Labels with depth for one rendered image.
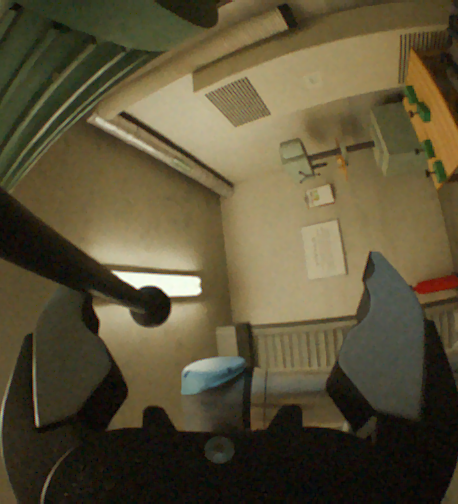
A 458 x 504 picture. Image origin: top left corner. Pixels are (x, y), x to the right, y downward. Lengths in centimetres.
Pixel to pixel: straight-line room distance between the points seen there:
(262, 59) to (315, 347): 269
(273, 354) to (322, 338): 61
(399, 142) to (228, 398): 211
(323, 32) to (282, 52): 27
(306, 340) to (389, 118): 235
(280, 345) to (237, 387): 267
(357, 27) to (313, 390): 162
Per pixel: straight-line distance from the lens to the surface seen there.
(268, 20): 154
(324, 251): 297
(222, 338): 294
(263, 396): 43
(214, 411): 45
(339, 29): 165
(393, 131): 230
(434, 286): 290
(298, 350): 306
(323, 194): 309
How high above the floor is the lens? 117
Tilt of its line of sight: 27 degrees up
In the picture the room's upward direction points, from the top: 101 degrees counter-clockwise
